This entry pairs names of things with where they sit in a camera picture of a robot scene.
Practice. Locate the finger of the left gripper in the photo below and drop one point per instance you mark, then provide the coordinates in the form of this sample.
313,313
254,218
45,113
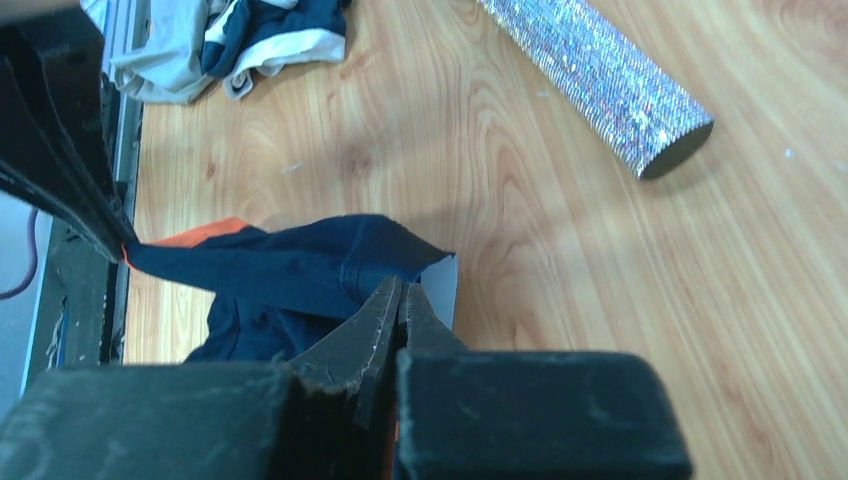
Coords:
54,151

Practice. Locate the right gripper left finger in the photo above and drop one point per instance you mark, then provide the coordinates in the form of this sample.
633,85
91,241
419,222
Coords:
327,414

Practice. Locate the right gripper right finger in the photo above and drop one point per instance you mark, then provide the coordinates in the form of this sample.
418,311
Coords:
466,414

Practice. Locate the navy orange boxer briefs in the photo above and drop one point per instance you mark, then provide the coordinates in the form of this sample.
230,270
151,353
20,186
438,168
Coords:
276,294

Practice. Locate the grey cloth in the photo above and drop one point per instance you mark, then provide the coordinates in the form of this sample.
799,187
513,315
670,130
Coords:
166,69

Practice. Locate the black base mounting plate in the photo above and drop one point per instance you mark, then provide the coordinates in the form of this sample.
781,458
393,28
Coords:
81,306

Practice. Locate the navy white orange garment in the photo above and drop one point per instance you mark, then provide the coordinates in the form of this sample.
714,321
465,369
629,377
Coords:
265,36

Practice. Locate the glittery silver microphone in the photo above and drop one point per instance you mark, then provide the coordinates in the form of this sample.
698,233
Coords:
649,121

